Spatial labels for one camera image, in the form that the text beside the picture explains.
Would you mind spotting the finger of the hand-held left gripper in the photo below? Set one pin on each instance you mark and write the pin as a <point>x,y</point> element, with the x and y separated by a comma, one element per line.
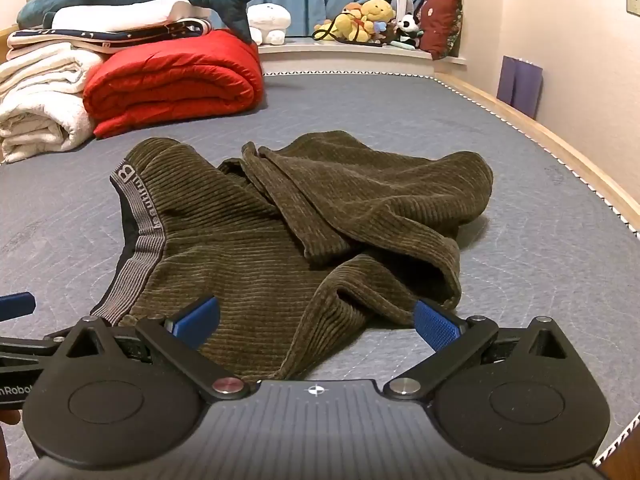
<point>25,346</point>
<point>15,306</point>

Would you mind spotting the window ledge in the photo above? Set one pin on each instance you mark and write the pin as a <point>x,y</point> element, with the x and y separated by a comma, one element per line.
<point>350,57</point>

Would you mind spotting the white fluffy folded blanket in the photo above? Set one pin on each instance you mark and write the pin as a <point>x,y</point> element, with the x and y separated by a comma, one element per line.
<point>35,127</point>

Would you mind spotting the red folded quilt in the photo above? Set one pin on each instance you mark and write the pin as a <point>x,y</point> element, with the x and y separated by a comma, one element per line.
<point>175,80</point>

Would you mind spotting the person's left hand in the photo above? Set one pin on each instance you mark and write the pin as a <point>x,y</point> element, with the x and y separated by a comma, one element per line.
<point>9,417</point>

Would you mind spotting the white mushroom plush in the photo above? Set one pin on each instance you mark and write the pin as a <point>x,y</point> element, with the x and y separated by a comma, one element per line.
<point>267,20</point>

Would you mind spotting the panda plush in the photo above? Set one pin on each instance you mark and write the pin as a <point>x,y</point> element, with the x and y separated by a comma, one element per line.
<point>409,27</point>

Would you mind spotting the dark red cushion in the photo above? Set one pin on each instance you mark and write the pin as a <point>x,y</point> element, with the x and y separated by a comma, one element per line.
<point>440,25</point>

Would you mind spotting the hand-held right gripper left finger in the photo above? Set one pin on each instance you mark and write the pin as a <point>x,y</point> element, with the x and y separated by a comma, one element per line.
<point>197,321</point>

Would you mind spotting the white folded pillow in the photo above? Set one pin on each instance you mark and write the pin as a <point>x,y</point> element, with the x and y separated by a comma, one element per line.
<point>125,12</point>

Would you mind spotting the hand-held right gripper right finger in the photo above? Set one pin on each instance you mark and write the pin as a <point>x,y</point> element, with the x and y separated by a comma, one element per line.
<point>437,327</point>

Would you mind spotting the yellow plush toys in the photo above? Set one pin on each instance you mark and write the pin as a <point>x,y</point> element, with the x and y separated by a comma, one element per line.
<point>350,22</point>

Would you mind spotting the wooden bed frame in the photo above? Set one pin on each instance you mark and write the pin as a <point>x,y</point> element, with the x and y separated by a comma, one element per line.
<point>540,132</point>

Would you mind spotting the wall switch plate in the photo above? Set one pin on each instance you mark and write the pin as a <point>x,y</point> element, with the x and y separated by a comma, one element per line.
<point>634,2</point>

